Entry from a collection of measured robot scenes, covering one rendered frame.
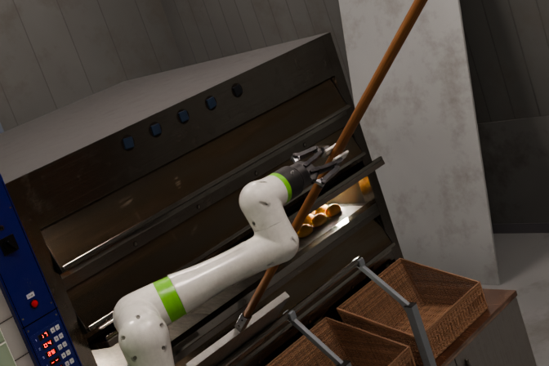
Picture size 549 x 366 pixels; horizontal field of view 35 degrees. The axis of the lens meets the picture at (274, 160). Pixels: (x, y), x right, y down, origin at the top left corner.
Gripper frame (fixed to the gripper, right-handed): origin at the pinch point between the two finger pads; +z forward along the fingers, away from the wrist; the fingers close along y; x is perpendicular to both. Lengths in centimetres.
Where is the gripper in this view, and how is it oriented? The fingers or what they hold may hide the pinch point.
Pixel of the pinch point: (335, 153)
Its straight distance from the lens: 261.0
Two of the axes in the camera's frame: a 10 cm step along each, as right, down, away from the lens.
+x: 3.2, -6.6, -6.8
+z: 6.5, -3.7, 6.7
